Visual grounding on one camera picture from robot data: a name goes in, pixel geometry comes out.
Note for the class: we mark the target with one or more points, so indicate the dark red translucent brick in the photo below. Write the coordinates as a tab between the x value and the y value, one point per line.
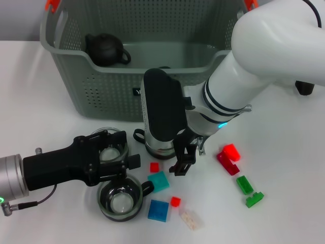
228	166

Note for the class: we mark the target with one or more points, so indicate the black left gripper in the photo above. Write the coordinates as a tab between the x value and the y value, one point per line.
56	167

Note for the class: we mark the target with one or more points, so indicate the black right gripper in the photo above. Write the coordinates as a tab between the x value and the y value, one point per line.
186	143

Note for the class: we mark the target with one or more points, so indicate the teal square brick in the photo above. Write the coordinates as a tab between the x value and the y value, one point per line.
158	181

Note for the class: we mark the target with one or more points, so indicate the long clear white brick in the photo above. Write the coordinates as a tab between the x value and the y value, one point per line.
191	218

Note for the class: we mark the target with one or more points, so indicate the small red square brick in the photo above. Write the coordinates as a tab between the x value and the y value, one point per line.
154	167

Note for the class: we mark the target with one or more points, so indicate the bright red brick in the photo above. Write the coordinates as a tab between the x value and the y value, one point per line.
231	152

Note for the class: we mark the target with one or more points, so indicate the green rectangular brick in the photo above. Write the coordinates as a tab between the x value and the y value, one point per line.
245	185

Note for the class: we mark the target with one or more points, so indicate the small red sloped brick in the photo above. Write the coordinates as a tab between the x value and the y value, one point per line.
175	201

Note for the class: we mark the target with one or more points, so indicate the blue four-stud brick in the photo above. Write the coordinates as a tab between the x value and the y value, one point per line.
158	210

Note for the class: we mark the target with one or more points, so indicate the dark clay teapot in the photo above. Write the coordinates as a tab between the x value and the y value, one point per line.
104	49

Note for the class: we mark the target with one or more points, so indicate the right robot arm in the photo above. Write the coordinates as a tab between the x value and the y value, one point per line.
266	50

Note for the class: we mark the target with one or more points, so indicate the green stepped brick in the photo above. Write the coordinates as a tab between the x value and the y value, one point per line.
254	199

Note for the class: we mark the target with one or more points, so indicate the glass teacup with black sleeve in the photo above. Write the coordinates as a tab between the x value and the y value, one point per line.
157	151
165	67
119	203
109	155

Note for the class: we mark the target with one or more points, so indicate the grey-green perforated storage bin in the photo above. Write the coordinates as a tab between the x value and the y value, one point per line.
114	101

